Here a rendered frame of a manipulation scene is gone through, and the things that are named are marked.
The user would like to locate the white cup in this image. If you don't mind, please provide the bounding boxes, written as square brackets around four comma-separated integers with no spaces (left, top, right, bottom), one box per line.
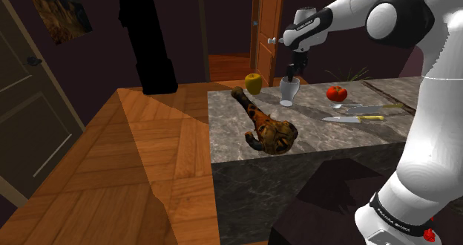
[279,76,301,108]

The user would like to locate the landscape wall picture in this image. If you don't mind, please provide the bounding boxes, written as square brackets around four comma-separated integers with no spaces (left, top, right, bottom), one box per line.
[22,0,93,46]

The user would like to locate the orange wooden door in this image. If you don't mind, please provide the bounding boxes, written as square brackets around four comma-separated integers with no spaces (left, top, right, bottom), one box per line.
[249,0,287,88]

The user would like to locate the yellow-handled knife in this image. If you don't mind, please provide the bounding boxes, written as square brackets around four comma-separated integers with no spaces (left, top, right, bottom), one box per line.
[346,102,404,114]
[321,114,385,124]

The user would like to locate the red tomato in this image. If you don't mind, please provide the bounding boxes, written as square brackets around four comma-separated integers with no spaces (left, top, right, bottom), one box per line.
[326,85,349,103]

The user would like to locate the dark panelled door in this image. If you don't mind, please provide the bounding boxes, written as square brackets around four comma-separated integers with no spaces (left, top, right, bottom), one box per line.
[0,0,86,209]

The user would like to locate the yellow apple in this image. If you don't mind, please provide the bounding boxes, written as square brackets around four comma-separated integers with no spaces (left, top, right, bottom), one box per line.
[244,73,263,96]

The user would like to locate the green plant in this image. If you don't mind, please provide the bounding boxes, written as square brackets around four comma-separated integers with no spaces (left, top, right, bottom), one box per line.
[324,66,371,82]

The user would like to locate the silver fork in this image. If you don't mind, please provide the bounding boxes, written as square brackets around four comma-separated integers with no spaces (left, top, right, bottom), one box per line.
[329,102,364,110]

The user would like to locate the spotted leopard plush toy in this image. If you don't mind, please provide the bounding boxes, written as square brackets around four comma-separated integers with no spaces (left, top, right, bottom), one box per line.
[230,85,300,156]

